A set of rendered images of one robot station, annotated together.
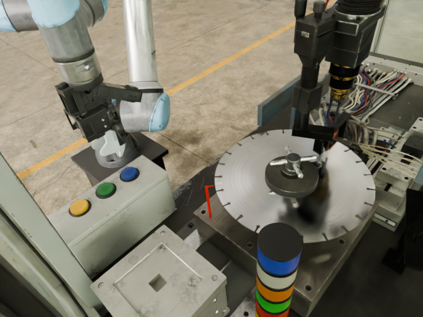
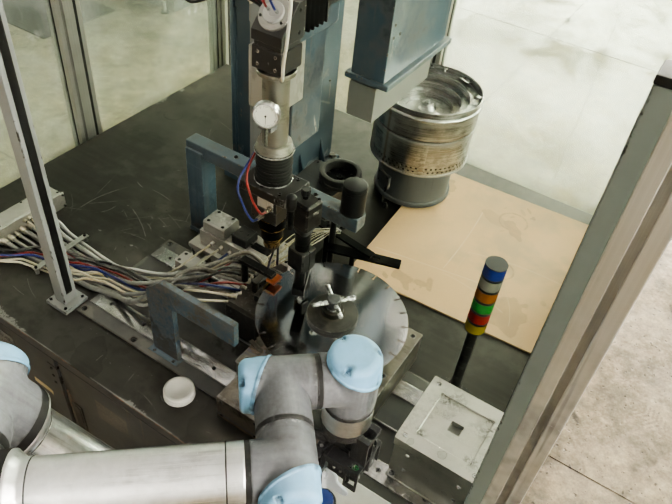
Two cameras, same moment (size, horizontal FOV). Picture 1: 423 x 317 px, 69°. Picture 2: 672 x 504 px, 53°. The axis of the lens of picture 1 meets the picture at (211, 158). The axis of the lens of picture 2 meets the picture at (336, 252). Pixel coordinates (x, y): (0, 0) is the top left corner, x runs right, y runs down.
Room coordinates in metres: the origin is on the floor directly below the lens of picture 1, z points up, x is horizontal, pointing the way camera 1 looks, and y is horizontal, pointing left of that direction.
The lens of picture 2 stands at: (0.79, 0.74, 2.02)
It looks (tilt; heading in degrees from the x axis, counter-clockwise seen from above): 43 degrees down; 250
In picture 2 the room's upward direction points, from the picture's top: 7 degrees clockwise
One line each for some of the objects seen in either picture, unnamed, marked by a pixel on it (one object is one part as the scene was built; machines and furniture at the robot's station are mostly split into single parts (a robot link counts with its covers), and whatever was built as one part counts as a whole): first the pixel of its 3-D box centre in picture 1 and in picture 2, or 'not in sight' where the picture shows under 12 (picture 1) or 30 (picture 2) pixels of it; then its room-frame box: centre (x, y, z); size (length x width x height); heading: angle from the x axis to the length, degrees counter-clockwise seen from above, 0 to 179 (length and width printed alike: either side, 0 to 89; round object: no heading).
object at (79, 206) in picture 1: (80, 208); not in sight; (0.48, 0.32, 0.90); 0.04 x 0.04 x 0.02
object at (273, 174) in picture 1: (291, 171); (332, 311); (0.46, -0.17, 0.96); 0.11 x 0.11 x 0.03
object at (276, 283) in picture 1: (277, 264); (491, 280); (0.17, -0.06, 1.11); 0.05 x 0.04 x 0.03; 42
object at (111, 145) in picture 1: (111, 147); not in sight; (0.55, 0.22, 1.01); 0.06 x 0.03 x 0.09; 131
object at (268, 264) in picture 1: (278, 248); (495, 269); (0.17, -0.06, 1.14); 0.05 x 0.04 x 0.03; 42
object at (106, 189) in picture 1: (106, 190); not in sight; (0.53, 0.26, 0.90); 0.04 x 0.04 x 0.02
